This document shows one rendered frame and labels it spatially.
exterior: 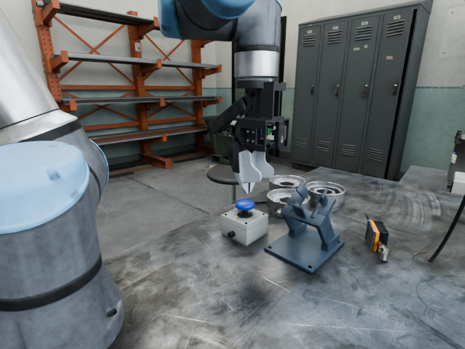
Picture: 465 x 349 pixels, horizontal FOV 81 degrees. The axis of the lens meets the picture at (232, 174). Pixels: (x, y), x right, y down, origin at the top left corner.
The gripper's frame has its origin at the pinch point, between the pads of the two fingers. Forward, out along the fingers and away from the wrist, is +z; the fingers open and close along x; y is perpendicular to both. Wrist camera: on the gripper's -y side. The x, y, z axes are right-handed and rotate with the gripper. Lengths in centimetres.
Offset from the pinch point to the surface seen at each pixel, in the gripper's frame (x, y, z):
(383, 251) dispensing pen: 9.1, 24.3, 8.5
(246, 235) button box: -3.4, 3.5, 8.3
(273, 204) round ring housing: 10.8, -0.3, 7.6
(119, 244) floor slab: 31, -149, 91
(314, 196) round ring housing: 22.8, 4.0, 7.8
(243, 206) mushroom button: -1.5, 1.0, 3.6
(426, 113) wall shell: 340, -23, 7
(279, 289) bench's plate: -9.0, 15.1, 10.8
